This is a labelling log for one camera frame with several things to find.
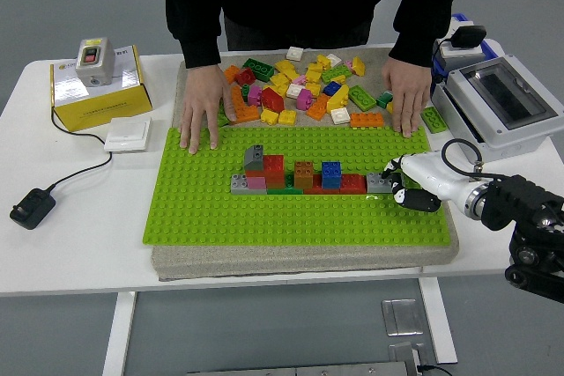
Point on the person's right hand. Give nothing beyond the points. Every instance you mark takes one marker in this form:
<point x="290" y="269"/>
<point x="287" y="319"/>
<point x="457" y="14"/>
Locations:
<point x="202" y="98"/>

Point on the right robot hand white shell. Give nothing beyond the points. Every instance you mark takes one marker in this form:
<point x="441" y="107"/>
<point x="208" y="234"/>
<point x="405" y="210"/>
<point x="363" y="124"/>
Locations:
<point x="432" y="178"/>

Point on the person's left hand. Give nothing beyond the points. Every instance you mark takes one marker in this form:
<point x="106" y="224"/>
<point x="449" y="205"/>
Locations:
<point x="409" y="94"/>

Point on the grey eight-stud brick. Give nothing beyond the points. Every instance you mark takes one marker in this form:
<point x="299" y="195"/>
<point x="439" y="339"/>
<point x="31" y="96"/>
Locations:
<point x="374" y="182"/>

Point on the green studded baseplate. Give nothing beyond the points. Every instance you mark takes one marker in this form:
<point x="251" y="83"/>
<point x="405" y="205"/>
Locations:
<point x="264" y="222"/>

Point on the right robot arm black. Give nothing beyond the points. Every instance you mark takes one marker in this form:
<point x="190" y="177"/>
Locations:
<point x="515" y="200"/>

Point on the person's left forearm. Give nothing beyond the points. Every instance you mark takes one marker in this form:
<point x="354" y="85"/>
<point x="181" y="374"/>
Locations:
<point x="414" y="41"/>

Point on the person's right forearm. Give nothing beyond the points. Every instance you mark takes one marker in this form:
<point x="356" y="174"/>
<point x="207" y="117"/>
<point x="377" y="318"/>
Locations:
<point x="200" y="46"/>

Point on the small dark green brick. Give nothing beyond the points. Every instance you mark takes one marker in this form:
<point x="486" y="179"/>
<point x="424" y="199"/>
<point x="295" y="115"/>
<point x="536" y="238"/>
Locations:
<point x="383" y="99"/>
<point x="245" y="90"/>

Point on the lime green six-stud brick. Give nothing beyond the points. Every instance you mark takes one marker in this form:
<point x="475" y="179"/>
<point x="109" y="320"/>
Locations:
<point x="434" y="120"/>
<point x="362" y="98"/>

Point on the large orange brick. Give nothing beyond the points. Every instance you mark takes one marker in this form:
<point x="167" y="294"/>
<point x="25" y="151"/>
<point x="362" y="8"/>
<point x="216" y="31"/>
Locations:
<point x="247" y="114"/>

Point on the orange long brick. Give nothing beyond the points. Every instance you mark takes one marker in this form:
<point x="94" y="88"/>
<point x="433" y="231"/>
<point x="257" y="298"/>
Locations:
<point x="367" y="120"/>

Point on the magenta brick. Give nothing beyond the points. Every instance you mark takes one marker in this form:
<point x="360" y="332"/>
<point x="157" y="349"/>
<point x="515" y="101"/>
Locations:
<point x="303" y="99"/>
<point x="254" y="95"/>

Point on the yellow slope brick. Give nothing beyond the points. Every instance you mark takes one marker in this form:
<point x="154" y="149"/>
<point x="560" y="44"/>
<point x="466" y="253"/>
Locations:
<point x="337" y="98"/>
<point x="358" y="66"/>

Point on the dark green six-stud brick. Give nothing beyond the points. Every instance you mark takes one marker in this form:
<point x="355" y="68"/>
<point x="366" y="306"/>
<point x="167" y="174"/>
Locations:
<point x="258" y="69"/>

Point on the red slope brick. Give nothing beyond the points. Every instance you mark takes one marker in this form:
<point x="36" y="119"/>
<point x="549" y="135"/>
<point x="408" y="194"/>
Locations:
<point x="272" y="99"/>

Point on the white tile brick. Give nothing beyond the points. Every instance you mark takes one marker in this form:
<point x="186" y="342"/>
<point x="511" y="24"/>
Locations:
<point x="333" y="59"/>
<point x="340" y="115"/>
<point x="294" y="53"/>

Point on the grey slope brick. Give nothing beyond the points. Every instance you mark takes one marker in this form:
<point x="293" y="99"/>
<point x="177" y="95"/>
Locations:
<point x="253" y="158"/>

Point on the red long brick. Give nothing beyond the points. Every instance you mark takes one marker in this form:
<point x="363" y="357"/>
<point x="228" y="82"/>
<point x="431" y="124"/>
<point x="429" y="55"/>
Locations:
<point x="352" y="184"/>

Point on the light grey brick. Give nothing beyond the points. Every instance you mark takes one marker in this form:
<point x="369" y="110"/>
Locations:
<point x="239" y="182"/>

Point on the red square brick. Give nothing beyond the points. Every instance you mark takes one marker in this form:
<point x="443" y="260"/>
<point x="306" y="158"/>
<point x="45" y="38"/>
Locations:
<point x="274" y="163"/>

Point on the light pink brick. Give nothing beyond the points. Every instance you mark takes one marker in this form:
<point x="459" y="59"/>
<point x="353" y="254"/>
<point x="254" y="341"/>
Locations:
<point x="299" y="80"/>

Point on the blue square brick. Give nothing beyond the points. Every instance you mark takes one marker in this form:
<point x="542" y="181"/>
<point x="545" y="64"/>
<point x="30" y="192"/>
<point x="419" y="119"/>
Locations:
<point x="331" y="176"/>

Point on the dark green flat brick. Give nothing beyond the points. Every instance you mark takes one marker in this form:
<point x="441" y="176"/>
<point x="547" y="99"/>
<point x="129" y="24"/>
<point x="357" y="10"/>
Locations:
<point x="284" y="191"/>

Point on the brown square brick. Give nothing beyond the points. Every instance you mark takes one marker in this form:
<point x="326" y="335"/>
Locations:
<point x="304" y="178"/>

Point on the white socket block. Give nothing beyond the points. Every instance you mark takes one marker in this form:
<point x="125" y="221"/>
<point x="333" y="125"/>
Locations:
<point x="458" y="52"/>

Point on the black charger plug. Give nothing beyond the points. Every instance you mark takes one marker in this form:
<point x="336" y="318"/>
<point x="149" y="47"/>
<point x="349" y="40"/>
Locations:
<point x="469" y="36"/>

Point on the blue plastic bin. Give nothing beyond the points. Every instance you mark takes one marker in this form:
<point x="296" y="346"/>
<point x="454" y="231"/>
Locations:
<point x="490" y="48"/>

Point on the yellow cardboard box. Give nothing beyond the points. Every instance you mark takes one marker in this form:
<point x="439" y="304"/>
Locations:
<point x="101" y="107"/>

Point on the white table leg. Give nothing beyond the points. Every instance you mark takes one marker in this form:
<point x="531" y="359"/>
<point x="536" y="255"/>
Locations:
<point x="436" y="319"/>
<point x="119" y="332"/>

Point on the metal floor plate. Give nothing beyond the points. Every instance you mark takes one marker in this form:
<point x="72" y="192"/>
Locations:
<point x="402" y="316"/>
<point x="407" y="353"/>

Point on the grey-brown foam mat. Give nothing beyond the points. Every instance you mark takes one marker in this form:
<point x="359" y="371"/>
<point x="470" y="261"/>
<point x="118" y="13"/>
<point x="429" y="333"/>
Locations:
<point x="264" y="261"/>

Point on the black power adapter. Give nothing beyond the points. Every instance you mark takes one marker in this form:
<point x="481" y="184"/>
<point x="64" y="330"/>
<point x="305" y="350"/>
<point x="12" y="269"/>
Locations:
<point x="33" y="209"/>

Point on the grey metal base bar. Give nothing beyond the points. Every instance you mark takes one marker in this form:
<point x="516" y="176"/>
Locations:
<point x="295" y="369"/>

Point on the white wall switch panel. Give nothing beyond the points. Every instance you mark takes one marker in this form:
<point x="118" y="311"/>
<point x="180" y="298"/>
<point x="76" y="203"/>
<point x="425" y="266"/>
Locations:
<point x="128" y="134"/>

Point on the grey enclosure with clear lid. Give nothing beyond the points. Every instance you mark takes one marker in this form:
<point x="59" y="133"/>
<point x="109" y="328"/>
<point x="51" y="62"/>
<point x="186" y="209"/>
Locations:
<point x="506" y="138"/>

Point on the white switch module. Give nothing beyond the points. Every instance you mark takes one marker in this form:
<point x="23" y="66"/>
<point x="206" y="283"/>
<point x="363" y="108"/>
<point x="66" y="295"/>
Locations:
<point x="460" y="26"/>

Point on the grey push-button switch box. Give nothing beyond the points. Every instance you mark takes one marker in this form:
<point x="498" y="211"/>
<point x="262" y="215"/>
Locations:
<point x="97" y="72"/>

